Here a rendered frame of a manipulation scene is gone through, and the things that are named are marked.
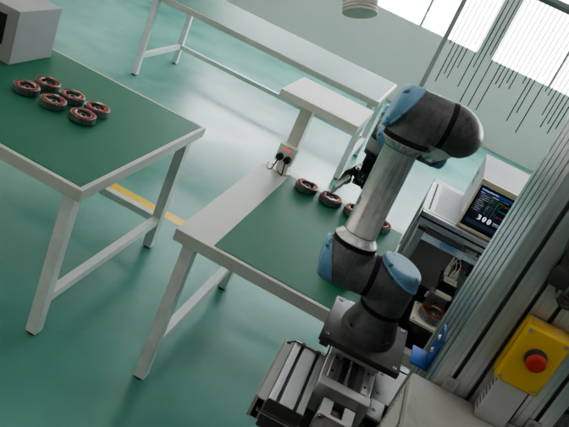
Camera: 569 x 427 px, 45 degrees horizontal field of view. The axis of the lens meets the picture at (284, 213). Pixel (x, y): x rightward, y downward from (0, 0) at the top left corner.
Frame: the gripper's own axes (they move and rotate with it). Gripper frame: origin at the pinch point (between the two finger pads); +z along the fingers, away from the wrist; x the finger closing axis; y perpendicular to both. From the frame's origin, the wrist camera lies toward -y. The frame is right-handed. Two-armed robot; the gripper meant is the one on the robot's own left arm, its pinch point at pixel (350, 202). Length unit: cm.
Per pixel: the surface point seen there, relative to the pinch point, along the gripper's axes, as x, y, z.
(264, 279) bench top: -15.4, -0.7, 41.4
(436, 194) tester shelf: 29, -60, 4
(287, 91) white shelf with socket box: -46, -69, -5
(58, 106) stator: -130, -43, 37
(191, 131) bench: -86, -92, 40
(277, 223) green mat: -24, -44, 40
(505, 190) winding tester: 47, -37, -17
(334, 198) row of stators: -9, -90, 37
